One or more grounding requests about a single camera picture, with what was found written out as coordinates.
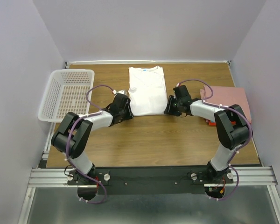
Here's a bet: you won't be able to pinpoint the white t shirt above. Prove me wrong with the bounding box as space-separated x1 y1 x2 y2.
128 66 168 116

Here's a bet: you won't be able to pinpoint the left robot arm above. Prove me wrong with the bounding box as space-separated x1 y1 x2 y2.
51 93 133 180

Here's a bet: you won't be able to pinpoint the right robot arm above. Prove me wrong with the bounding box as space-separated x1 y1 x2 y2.
164 85 252 182

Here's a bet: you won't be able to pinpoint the red folded t shirt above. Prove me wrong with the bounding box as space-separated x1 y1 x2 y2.
205 119 216 126

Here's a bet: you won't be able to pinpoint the pink folded t shirt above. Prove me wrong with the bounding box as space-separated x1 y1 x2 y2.
205 86 252 123

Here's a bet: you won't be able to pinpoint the white plastic basket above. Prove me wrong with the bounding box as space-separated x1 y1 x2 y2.
38 69 95 123

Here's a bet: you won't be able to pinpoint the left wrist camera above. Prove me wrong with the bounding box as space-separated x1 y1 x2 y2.
112 90 128 96

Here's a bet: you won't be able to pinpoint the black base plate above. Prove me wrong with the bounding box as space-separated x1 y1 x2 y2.
67 166 234 196

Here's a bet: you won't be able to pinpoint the aluminium frame rail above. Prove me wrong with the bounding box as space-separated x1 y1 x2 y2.
28 167 278 188

